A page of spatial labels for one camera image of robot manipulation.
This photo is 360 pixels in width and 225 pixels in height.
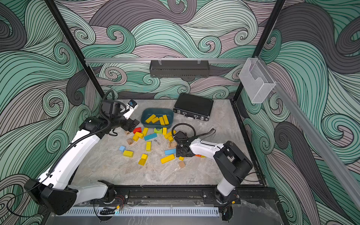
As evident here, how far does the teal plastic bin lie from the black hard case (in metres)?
0.07

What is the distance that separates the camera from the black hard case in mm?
1059

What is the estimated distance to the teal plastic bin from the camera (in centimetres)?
103
